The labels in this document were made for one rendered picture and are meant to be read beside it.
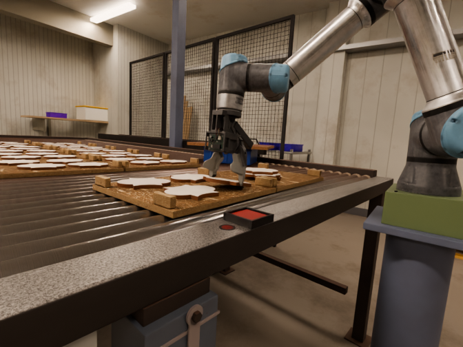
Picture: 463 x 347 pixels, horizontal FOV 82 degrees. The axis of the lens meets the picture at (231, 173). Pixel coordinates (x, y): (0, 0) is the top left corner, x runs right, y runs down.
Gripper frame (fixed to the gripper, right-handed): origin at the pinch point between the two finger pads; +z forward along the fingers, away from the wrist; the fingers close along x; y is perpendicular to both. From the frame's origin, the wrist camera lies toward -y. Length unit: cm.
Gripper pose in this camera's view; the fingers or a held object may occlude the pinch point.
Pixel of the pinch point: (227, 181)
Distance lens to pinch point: 79.2
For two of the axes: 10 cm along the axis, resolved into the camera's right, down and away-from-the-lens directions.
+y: -6.2, 0.0, -7.9
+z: -1.0, 9.9, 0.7
